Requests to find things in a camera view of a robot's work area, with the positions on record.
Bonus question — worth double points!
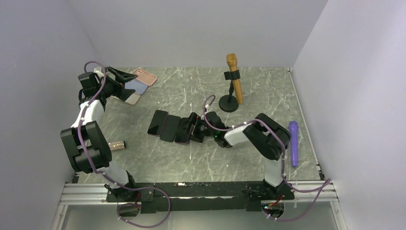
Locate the purple microphone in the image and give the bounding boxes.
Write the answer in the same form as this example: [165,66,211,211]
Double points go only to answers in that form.
[288,121,299,167]

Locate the pink phone case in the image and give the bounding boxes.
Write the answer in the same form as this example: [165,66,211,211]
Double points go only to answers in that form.
[132,68,158,87]

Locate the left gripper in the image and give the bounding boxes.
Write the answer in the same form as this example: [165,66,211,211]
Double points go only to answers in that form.
[97,67,137,102]

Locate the glitter silver microphone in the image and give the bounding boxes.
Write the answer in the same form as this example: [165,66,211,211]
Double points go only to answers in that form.
[108,141,126,151]

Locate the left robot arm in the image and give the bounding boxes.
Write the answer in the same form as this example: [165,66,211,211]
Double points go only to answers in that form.
[60,67,138,201]

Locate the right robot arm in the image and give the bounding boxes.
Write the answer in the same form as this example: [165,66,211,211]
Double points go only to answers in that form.
[174,112,291,199]

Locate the phone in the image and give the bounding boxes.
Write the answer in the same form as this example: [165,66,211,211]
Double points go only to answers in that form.
[124,92,141,105]
[124,79,148,95]

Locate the gold microphone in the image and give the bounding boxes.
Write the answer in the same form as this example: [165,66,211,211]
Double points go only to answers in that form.
[226,53,243,104]

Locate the black microphone stand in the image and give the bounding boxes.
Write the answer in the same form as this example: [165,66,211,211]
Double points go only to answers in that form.
[219,71,238,113]

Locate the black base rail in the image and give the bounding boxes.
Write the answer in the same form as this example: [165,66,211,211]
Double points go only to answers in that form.
[106,181,295,214]

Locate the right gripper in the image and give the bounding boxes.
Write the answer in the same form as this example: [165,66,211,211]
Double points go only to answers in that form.
[176,113,217,143]

